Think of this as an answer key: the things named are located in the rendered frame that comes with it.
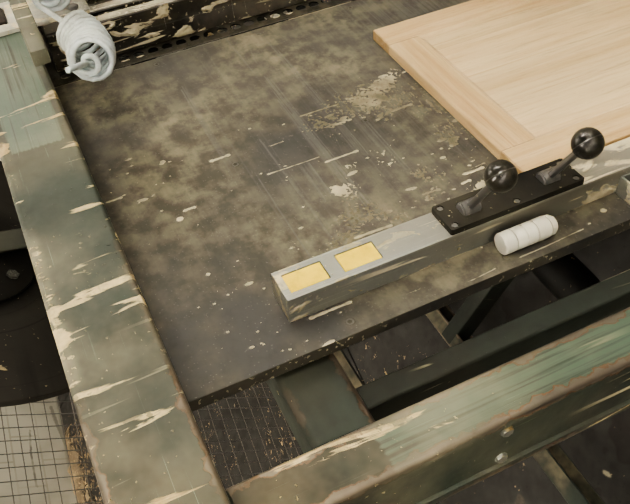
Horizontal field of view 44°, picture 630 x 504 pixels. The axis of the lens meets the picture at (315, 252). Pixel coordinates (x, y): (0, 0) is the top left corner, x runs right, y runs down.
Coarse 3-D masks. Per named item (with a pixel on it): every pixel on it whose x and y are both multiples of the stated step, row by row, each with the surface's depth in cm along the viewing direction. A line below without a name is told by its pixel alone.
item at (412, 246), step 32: (576, 160) 105; (608, 160) 104; (576, 192) 102; (608, 192) 105; (416, 224) 98; (512, 224) 100; (320, 256) 95; (384, 256) 94; (416, 256) 95; (448, 256) 98; (288, 288) 92; (320, 288) 91; (352, 288) 94
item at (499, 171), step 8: (496, 160) 88; (504, 160) 87; (488, 168) 87; (496, 168) 87; (504, 168) 86; (512, 168) 87; (488, 176) 87; (496, 176) 86; (504, 176) 86; (512, 176) 86; (488, 184) 87; (496, 184) 87; (504, 184) 87; (512, 184) 87; (480, 192) 93; (488, 192) 92; (496, 192) 88; (504, 192) 88; (464, 200) 98; (472, 200) 95; (480, 200) 94; (464, 208) 97; (472, 208) 97; (480, 208) 97
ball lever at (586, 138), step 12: (576, 132) 91; (588, 132) 90; (600, 132) 90; (576, 144) 90; (588, 144) 89; (600, 144) 90; (576, 156) 94; (588, 156) 90; (552, 168) 99; (564, 168) 97; (540, 180) 100; (552, 180) 100
